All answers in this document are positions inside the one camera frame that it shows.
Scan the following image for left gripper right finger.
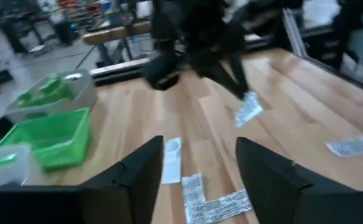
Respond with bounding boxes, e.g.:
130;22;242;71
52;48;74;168
235;136;363;224

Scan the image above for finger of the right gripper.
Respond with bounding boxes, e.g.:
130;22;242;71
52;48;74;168
227;58;251;93
214;65;246;100

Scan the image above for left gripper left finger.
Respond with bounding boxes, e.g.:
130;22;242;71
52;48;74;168
0;135;164;224

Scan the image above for white wrapper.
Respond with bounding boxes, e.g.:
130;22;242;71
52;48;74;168
234;91;264;128
186;188;253;224

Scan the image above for white bandage wrapper bold print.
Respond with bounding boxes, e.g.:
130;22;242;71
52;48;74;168
325;131;363;159

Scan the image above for green bottle PERT label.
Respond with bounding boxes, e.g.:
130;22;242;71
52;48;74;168
49;82;75;102

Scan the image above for white paper strip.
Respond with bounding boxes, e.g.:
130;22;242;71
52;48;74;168
161;138;183;185

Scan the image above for small white printed packet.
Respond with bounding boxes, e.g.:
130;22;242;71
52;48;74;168
181;173;207;224

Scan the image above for green plastic basket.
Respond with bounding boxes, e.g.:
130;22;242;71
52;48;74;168
0;108;92;173

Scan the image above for wooden top workbench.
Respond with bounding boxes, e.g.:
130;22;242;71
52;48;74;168
82;20;153;68

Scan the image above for beige plastic bin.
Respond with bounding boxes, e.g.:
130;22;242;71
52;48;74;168
0;143;33;187
4;68;98;124

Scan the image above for person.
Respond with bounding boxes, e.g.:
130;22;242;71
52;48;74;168
332;0;363;93

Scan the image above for green flat item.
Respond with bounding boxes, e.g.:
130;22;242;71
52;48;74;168
0;152;17;170

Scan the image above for computer tower blue lights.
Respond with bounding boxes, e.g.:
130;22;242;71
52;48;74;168
52;19;78;47

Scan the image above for grey metal workbench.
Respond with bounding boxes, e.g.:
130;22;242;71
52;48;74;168
0;9;50;55

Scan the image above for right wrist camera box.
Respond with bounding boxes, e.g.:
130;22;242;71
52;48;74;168
142;53;184;91

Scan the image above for aluminium frame post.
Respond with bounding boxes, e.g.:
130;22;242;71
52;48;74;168
281;7;309;60

